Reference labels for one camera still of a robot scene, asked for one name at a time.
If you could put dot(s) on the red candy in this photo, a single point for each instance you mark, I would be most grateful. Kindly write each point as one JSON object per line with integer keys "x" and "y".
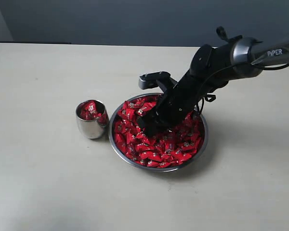
{"x": 150, "y": 155}
{"x": 90, "y": 110}
{"x": 129, "y": 114}

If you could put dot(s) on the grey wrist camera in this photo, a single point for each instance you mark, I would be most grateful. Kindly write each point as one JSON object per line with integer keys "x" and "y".
{"x": 159, "y": 79}

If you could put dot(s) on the steel bowl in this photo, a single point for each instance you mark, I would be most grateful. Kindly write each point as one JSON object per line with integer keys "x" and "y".
{"x": 177, "y": 147}

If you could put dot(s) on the stainless steel cup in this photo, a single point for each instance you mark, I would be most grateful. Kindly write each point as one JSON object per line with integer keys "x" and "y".
{"x": 92, "y": 129}

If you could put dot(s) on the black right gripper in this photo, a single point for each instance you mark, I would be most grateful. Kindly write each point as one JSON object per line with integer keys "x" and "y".
{"x": 173, "y": 106}

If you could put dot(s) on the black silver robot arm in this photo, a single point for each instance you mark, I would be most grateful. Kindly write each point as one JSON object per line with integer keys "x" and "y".
{"x": 210, "y": 69}

